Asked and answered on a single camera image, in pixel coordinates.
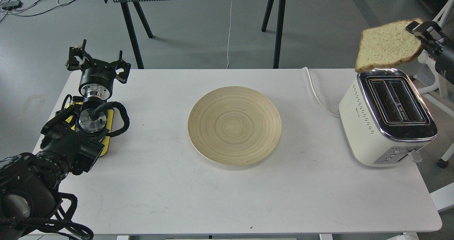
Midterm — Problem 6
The white toaster power cable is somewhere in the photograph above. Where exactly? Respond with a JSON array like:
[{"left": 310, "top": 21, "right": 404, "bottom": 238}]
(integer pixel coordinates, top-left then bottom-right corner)
[{"left": 301, "top": 67, "right": 341, "bottom": 118}]

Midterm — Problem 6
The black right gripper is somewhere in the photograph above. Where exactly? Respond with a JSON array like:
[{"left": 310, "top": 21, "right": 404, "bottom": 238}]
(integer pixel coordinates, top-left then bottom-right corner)
[{"left": 405, "top": 21, "right": 454, "bottom": 85}]

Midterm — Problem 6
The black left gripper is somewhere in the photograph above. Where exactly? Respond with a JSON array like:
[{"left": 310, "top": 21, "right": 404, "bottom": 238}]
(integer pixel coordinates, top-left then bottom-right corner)
[{"left": 66, "top": 39, "right": 131, "bottom": 95}]

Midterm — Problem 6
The white chrome toaster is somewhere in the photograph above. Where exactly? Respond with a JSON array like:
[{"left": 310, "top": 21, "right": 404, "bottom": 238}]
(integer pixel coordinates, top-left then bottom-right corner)
[{"left": 339, "top": 68, "right": 437, "bottom": 167}]

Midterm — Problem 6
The white office chair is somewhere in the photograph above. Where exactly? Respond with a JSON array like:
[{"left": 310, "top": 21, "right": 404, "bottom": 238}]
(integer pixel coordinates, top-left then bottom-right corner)
[{"left": 413, "top": 0, "right": 454, "bottom": 168}]

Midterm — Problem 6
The yellow black object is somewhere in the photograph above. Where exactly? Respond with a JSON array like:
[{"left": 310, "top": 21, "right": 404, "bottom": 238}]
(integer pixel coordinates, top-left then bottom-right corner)
[{"left": 66, "top": 109, "right": 115, "bottom": 157}]

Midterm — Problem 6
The slice of brown bread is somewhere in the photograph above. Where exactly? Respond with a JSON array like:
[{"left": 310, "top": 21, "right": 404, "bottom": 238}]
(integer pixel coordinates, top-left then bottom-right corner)
[{"left": 355, "top": 18, "right": 423, "bottom": 73}]

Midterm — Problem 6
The white hanging cable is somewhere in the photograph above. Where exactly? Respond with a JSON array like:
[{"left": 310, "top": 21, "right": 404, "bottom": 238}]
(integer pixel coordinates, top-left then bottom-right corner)
[{"left": 226, "top": 0, "right": 233, "bottom": 69}]

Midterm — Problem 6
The round wooden plate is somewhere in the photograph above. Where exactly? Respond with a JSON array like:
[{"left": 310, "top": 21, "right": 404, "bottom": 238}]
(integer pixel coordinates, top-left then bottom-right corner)
[{"left": 187, "top": 86, "right": 282, "bottom": 166}]

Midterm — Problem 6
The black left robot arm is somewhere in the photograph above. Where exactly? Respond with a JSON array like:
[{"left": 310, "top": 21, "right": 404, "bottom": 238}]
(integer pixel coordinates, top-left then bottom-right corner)
[{"left": 0, "top": 40, "right": 131, "bottom": 240}]

